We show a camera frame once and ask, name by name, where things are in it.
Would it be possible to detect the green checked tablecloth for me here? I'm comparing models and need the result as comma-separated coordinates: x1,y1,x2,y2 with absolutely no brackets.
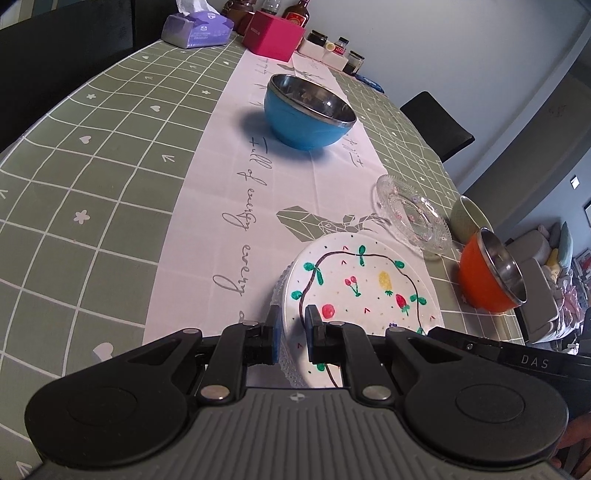
0,28,532,480

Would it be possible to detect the white fruit-painted plate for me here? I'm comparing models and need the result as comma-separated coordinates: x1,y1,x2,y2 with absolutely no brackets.
281,232,440,388

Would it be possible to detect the textured glass plate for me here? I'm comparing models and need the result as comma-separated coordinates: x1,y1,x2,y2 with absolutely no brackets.
276,258,306,387

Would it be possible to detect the pink square box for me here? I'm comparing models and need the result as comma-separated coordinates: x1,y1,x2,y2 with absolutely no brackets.
242,10,307,61

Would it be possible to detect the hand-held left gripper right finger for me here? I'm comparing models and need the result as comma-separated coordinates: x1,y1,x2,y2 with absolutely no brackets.
304,305,468,404

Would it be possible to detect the orange steel-lined bowl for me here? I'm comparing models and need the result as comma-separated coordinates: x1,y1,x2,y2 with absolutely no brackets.
458,227,528,312

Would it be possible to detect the brown liquor bottle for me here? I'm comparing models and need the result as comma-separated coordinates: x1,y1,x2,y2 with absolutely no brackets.
285,0,311,28

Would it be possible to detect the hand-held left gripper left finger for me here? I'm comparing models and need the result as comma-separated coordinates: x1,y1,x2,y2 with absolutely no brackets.
115,305,283,404

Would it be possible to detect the white printed table runner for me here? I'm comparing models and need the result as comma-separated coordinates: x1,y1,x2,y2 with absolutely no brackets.
143,48,446,344

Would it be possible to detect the clear glass plate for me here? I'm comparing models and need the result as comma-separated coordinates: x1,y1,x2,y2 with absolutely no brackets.
373,174,453,259

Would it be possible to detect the pile of clothes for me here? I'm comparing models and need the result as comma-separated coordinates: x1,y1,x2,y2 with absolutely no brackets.
545,222,591,324

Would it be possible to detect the white storage box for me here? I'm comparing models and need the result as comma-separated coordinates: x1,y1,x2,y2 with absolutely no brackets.
298,37,352,72

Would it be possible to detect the blue flat package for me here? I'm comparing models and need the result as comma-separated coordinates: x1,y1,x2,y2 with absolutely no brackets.
355,74,386,93

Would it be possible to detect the light-coloured sofa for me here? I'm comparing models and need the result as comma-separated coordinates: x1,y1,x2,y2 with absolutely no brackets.
505,222,591,344

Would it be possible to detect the purple tissue pack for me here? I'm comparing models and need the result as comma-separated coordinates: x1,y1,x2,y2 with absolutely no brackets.
161,0,234,49

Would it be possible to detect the black chair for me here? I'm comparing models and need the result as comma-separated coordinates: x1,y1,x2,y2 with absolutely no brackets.
401,91,476,163
0,0,178,153

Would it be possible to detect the blue steel-lined bowl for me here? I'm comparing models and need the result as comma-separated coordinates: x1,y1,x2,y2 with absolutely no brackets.
263,73,358,151

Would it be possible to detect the green ceramic bowl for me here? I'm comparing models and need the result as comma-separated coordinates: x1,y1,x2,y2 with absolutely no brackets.
450,195,494,245

